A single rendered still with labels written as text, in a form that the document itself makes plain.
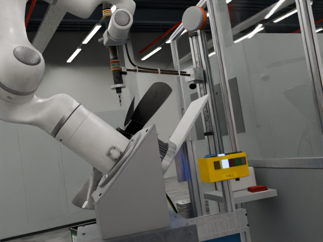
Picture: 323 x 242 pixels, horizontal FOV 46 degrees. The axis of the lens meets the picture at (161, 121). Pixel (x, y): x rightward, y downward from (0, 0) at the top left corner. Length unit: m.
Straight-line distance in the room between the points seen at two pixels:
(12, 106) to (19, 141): 6.11
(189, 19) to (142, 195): 1.59
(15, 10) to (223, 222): 1.00
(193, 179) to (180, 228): 0.94
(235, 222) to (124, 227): 0.61
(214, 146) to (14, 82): 1.47
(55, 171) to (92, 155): 6.24
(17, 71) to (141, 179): 0.41
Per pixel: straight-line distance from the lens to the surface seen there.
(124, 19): 1.53
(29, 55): 1.05
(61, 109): 1.05
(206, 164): 1.42
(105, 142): 1.05
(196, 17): 2.38
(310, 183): 1.77
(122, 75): 1.80
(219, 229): 1.48
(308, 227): 1.85
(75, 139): 1.05
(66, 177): 7.33
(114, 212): 0.99
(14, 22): 1.24
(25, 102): 1.12
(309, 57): 1.66
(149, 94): 1.74
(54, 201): 7.30
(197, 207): 1.94
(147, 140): 1.00
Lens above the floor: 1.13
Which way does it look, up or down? 4 degrees up
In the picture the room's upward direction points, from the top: 9 degrees counter-clockwise
